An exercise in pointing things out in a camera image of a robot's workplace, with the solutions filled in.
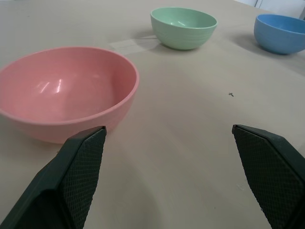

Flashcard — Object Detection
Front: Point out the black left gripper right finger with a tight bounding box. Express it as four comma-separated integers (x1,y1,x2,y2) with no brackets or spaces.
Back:
232,124,305,229

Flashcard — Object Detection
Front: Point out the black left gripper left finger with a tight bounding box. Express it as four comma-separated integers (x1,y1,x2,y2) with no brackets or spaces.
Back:
0,125,107,229

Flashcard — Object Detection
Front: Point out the pink plastic bowl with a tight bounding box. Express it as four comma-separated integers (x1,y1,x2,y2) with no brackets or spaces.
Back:
0,46,140,145

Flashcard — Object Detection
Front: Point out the blue plastic bowl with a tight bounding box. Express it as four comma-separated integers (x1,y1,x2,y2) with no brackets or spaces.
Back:
253,13,305,55

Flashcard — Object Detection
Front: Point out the clear tape strip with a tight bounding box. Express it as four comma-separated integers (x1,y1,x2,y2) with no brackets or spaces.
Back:
108,39,141,52

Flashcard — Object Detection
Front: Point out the green plastic bowl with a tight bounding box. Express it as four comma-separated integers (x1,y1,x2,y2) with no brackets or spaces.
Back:
150,7,218,51

